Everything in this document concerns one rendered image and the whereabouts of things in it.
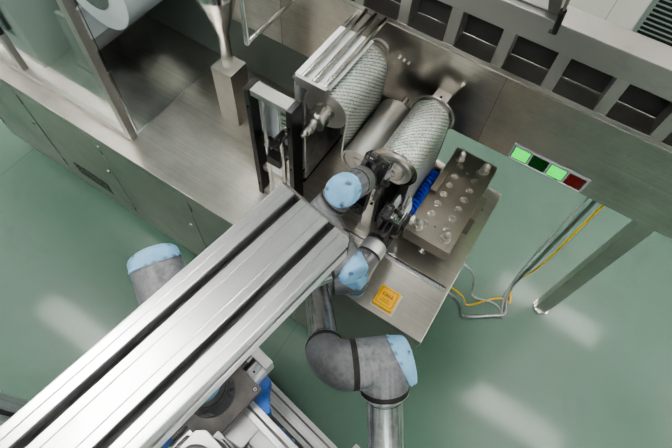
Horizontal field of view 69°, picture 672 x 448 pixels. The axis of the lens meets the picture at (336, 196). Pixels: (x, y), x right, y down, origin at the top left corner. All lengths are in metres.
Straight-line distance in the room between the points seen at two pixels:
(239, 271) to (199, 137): 1.56
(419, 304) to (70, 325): 1.78
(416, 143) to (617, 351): 1.82
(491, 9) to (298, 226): 1.06
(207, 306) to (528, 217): 2.71
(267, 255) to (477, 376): 2.22
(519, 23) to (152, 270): 1.07
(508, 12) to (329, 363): 0.97
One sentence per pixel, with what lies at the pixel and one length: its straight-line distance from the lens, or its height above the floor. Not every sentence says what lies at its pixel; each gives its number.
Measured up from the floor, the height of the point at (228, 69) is 1.17.
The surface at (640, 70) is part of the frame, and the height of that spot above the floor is 1.62.
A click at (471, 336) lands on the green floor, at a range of 2.66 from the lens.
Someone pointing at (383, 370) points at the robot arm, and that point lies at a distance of 1.16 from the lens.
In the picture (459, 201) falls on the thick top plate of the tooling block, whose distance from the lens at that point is 1.72.
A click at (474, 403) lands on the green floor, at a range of 2.59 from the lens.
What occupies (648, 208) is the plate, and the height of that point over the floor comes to 1.22.
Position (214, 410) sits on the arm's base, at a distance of 1.61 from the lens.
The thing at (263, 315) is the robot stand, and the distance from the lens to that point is 0.44.
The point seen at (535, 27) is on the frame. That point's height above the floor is 1.62.
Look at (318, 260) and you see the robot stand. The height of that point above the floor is 2.03.
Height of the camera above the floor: 2.45
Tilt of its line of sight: 59 degrees down
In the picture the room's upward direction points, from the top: 5 degrees clockwise
